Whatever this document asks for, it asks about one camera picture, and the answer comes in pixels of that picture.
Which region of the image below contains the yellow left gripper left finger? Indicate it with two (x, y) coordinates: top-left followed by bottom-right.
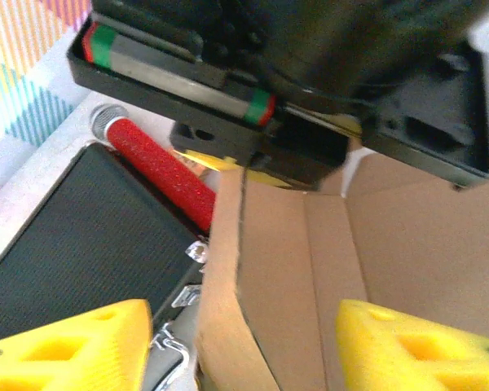
(0, 298), (155, 391)

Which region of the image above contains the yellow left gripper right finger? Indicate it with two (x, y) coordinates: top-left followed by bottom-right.
(335, 298), (489, 391)

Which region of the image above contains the brown cardboard paper box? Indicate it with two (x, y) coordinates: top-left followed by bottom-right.
(194, 121), (489, 391)

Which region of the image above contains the small tan wooden tag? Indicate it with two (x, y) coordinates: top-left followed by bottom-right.
(166, 148), (214, 182)

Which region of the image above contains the red microphone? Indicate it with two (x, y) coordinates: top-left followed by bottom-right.
(88, 103), (218, 234)

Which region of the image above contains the black hard case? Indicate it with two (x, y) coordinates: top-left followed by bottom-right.
(0, 141), (208, 391)

